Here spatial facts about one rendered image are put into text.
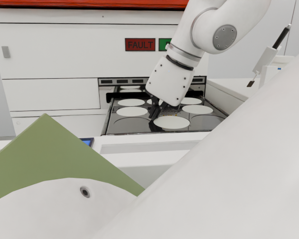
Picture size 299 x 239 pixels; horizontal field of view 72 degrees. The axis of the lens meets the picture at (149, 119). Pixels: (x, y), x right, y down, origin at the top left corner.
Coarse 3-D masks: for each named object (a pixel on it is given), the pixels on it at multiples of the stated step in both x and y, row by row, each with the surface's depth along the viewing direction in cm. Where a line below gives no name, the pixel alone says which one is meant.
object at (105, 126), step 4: (112, 100) 78; (112, 104) 73; (108, 108) 68; (108, 112) 64; (108, 116) 60; (104, 120) 58; (108, 120) 58; (104, 124) 54; (108, 124) 56; (104, 128) 52; (104, 132) 49
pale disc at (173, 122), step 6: (156, 120) 58; (162, 120) 58; (168, 120) 58; (174, 120) 58; (180, 120) 58; (186, 120) 58; (162, 126) 54; (168, 126) 54; (174, 126) 54; (180, 126) 54; (186, 126) 54
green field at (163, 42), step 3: (162, 39) 80; (165, 39) 80; (168, 39) 80; (159, 42) 80; (162, 42) 80; (165, 42) 80; (168, 42) 80; (159, 45) 80; (162, 45) 80; (165, 45) 80; (159, 48) 81; (162, 48) 81
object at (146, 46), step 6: (126, 42) 79; (132, 42) 79; (138, 42) 79; (144, 42) 79; (150, 42) 79; (126, 48) 79; (132, 48) 80; (138, 48) 80; (144, 48) 80; (150, 48) 80
